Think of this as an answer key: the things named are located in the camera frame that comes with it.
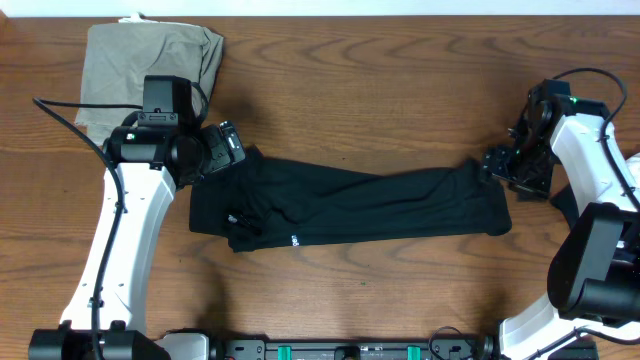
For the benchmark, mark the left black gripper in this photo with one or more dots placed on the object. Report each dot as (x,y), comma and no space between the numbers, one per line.
(228,145)

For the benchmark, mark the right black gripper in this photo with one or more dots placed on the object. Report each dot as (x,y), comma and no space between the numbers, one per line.
(495,163)

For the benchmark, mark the black polo shirt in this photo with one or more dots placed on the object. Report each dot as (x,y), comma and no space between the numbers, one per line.
(267,202)

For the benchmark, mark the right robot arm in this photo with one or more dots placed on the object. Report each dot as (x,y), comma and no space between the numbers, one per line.
(593,280)

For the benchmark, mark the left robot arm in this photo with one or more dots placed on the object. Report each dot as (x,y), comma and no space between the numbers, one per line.
(106,318)

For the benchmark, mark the black and white jersey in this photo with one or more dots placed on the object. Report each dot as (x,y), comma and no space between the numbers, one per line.
(565,200)

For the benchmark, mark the folded khaki trousers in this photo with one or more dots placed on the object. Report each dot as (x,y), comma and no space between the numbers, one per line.
(120,55)

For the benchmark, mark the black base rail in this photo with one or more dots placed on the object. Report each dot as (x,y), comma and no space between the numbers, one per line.
(350,350)

